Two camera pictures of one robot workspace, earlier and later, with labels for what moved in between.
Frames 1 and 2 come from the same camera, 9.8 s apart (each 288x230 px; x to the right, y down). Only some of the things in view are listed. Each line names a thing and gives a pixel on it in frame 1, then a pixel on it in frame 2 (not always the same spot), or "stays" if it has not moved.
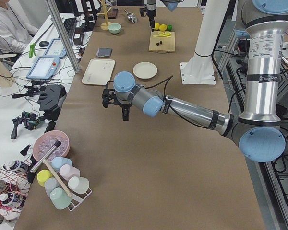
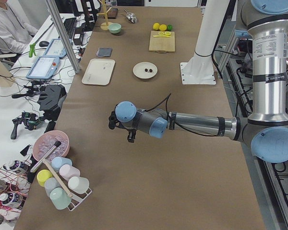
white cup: x=79 y=185 stays
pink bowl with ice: x=45 y=141 stays
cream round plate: x=145 y=70 stays
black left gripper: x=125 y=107 → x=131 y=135
